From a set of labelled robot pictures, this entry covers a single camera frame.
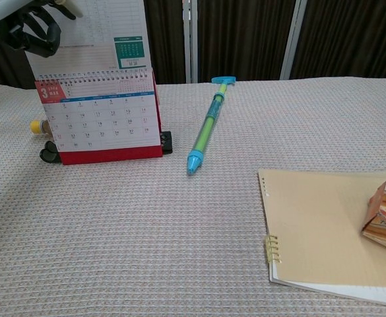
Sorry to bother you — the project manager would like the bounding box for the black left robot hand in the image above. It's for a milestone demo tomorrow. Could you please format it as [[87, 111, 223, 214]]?
[[0, 0, 85, 59]]

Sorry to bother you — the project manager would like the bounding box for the red desk calendar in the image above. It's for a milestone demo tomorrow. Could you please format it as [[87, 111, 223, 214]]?
[[25, 0, 164, 166]]

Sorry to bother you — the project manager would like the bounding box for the yellow capped small bottle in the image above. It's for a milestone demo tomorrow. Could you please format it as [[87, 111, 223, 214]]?
[[30, 119, 53, 136]]

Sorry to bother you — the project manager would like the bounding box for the black rounded plastic piece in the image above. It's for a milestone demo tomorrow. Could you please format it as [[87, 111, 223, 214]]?
[[39, 140, 63, 164]]

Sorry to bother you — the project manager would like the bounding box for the black ribbed plastic block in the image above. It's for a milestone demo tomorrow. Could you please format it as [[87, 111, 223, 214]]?
[[159, 130, 174, 155]]

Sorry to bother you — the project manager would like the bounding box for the blue green toy water pump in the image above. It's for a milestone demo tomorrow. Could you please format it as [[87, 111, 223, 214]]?
[[187, 76, 237, 176]]

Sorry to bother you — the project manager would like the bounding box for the woven beige tablecloth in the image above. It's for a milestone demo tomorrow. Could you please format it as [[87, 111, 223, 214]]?
[[0, 76, 386, 317]]

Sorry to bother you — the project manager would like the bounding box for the beige spiral notebook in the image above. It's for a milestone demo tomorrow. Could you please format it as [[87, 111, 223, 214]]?
[[257, 168, 386, 308]]

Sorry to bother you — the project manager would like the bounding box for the orange white carton box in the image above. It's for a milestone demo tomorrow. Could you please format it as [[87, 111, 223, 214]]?
[[360, 179, 386, 256]]

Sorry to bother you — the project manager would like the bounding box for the white screen frame post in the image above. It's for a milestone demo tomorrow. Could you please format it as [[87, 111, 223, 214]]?
[[181, 0, 199, 84], [279, 0, 309, 81]]

